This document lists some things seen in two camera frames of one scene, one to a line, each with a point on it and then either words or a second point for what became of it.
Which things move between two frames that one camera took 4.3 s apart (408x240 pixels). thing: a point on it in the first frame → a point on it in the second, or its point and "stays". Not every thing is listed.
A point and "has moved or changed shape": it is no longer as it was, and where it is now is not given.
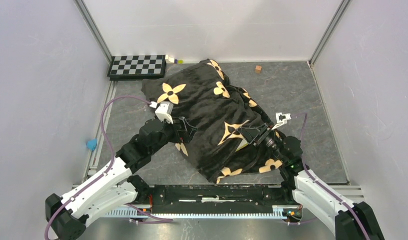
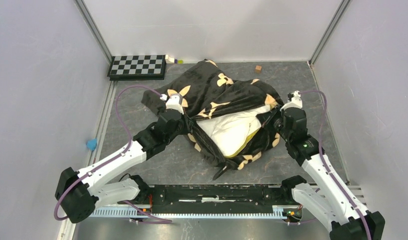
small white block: (169, 60) stays
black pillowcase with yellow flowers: (219, 111) has moved or changed shape
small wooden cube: (258, 69) stays
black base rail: (215, 198) stays
